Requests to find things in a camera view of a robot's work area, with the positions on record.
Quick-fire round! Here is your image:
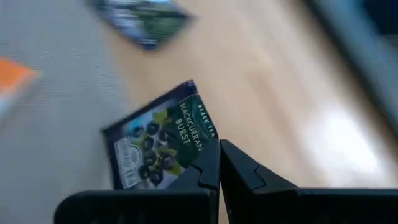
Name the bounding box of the blackcurrant tea packet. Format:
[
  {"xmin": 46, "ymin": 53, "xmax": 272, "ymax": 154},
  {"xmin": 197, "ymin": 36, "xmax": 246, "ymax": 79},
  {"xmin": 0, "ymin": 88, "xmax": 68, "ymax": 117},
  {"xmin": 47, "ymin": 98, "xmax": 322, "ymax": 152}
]
[
  {"xmin": 85, "ymin": 0, "xmax": 194, "ymax": 51},
  {"xmin": 101, "ymin": 79, "xmax": 220, "ymax": 191}
]

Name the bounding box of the black aluminium table frame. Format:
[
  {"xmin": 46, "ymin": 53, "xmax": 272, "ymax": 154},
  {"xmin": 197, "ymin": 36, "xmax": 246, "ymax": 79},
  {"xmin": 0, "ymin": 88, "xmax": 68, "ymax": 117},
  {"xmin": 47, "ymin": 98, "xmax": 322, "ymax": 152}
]
[{"xmin": 303, "ymin": 0, "xmax": 398, "ymax": 138}]

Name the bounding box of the grey woven placemat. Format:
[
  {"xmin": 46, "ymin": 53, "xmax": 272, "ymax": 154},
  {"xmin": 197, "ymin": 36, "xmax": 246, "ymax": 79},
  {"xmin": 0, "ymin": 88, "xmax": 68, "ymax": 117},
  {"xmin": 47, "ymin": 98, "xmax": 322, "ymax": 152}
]
[{"xmin": 0, "ymin": 0, "xmax": 134, "ymax": 224}]

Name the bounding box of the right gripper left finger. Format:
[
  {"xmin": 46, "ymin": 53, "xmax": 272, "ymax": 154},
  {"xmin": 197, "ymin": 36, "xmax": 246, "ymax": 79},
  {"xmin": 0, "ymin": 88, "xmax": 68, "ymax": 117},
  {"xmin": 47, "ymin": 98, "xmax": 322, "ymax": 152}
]
[{"xmin": 54, "ymin": 138, "xmax": 221, "ymax": 224}]

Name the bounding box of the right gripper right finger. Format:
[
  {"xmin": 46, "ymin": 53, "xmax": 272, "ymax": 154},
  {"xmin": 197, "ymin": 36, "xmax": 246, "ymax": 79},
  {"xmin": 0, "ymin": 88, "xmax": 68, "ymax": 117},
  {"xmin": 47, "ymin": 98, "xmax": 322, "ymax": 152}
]
[{"xmin": 219, "ymin": 139, "xmax": 398, "ymax": 224}]

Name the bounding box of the Tazo orange tea packet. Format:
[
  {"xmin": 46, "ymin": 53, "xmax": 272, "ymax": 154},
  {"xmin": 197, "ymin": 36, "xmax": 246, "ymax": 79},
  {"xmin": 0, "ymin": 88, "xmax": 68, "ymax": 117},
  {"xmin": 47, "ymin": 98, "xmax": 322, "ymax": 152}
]
[{"xmin": 0, "ymin": 57, "xmax": 42, "ymax": 118}]

